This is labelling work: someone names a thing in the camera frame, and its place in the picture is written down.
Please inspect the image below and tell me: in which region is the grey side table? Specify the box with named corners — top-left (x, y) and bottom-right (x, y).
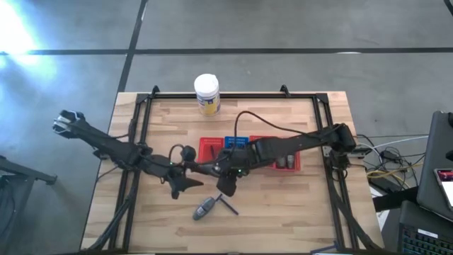
top-left (0, 154), bottom-right (57, 255)

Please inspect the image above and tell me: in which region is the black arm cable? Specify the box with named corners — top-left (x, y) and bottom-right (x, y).
top-left (234, 110), bottom-right (319, 149)
top-left (168, 143), bottom-right (185, 166)

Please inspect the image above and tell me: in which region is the black metal rig frame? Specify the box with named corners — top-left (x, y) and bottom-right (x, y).
top-left (86, 84), bottom-right (385, 254)

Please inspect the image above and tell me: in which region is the yellow cable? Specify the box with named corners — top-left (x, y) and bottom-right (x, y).
top-left (367, 169), bottom-right (408, 180)

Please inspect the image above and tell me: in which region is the blue plastic basket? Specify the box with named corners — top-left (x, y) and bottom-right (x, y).
top-left (224, 136), bottom-right (251, 149)

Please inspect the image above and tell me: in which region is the black laptop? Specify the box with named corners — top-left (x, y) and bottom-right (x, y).
top-left (416, 110), bottom-right (453, 223)

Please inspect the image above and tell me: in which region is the black keyboard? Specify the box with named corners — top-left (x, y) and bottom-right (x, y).
top-left (398, 200), bottom-right (453, 255)

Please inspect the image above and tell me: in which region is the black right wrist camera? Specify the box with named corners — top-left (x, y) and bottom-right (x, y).
top-left (215, 173), bottom-right (238, 198)

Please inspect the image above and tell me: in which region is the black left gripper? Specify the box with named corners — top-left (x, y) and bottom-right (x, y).
top-left (157, 145), bottom-right (222, 199)

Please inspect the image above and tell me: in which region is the black strap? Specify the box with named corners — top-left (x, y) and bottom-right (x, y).
top-left (372, 186), bottom-right (419, 213)

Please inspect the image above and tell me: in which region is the white yellow wipes canister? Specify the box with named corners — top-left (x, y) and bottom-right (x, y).
top-left (193, 73), bottom-right (222, 117)

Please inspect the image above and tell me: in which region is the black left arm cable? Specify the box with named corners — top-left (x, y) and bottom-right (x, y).
top-left (168, 143), bottom-right (185, 166)

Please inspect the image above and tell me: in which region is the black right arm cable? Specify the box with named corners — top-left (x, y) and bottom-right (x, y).
top-left (234, 110), bottom-right (319, 149)

